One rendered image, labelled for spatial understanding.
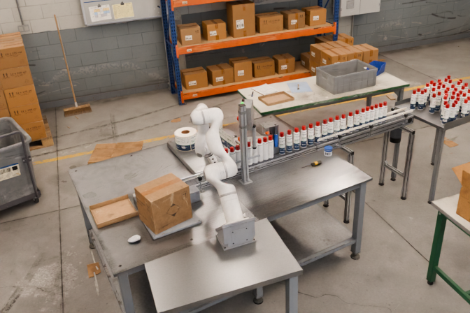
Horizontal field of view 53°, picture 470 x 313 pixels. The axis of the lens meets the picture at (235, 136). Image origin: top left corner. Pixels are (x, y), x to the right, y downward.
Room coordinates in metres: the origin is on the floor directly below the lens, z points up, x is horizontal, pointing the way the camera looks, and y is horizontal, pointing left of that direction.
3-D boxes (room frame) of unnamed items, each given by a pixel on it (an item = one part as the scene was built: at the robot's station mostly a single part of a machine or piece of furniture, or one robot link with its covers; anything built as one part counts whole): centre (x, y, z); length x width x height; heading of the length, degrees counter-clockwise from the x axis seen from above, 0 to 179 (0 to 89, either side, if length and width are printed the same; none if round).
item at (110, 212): (2.92, 0.93, 0.85); 0.30 x 0.26 x 0.04; 117
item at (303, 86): (5.31, -0.80, 0.81); 0.32 x 0.24 x 0.01; 4
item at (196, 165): (3.82, 0.13, 0.86); 0.80 x 0.67 x 0.05; 117
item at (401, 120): (3.99, -1.22, 0.47); 1.17 x 0.38 x 0.94; 117
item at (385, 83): (5.29, -1.08, 0.40); 1.90 x 0.75 x 0.80; 108
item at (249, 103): (3.34, -0.09, 1.38); 0.17 x 0.10 x 0.19; 172
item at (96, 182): (3.40, 0.20, 0.82); 2.10 x 1.50 x 0.02; 117
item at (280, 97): (4.98, -0.49, 0.82); 0.34 x 0.24 x 0.03; 114
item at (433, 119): (4.33, -2.12, 0.46); 0.73 x 0.62 x 0.93; 117
